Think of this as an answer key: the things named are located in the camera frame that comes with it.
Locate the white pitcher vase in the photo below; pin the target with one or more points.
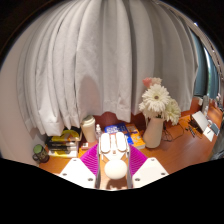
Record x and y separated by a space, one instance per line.
153 133

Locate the red-brown notebook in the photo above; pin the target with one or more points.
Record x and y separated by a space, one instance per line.
87 145

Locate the orange cover book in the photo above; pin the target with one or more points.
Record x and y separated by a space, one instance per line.
137 138

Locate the white paper card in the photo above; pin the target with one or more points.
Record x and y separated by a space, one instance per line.
209 133

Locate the white flat device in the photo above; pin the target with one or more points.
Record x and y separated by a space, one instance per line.
200 120

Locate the white daisy flower bunch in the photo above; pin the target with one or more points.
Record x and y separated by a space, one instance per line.
156 98

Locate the white computer mouse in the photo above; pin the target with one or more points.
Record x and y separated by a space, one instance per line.
115 168

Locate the white and yellow spine book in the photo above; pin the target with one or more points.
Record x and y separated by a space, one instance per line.
62 154

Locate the clear spray bottle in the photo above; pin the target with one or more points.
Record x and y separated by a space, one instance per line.
98 131

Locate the white pleated curtain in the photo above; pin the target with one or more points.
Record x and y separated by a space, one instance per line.
106 60

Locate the dark green mug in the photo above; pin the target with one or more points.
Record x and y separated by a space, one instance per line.
40 154

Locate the cream tumbler with lid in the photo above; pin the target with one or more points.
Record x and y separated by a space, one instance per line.
89 130

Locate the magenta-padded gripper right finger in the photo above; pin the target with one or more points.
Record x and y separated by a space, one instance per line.
150 171

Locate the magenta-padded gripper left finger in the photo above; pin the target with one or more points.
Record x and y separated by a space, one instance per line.
78 171

